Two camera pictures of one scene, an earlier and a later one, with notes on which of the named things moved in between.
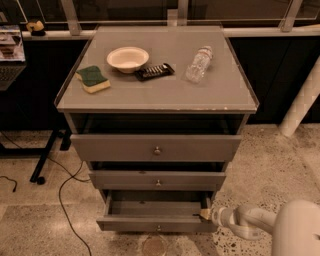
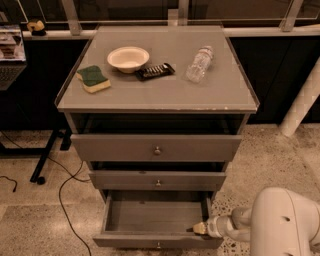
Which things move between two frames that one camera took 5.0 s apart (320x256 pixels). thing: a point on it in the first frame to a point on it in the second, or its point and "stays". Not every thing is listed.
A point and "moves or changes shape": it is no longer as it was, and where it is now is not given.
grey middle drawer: [157, 180] stays
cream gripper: [217, 214] to [213, 227]
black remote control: [154, 72] stays
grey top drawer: [156, 148] stays
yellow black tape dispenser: [36, 28] stays
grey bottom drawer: [156, 211] moves or changes shape
